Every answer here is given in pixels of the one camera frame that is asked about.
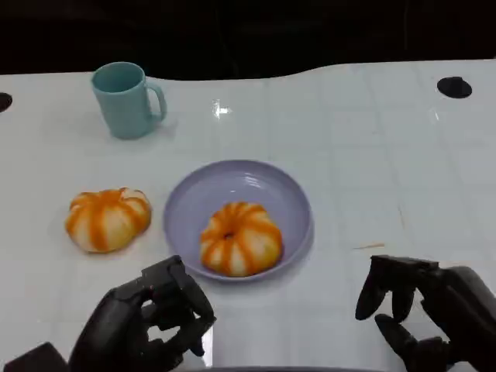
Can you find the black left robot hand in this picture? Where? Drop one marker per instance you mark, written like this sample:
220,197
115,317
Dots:
124,325

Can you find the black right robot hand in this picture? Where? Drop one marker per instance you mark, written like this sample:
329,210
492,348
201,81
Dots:
453,310

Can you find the orange and white bread roll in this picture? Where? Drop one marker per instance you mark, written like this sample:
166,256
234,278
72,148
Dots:
240,240
104,221

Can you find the lilac plate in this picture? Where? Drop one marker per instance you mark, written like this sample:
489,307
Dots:
263,186

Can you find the pale green mug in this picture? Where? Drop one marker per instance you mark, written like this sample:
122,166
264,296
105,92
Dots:
122,104

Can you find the black table grommet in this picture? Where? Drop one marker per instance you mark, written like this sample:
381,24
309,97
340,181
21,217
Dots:
454,87
4,101

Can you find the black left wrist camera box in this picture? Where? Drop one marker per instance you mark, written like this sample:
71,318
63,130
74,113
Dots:
36,358

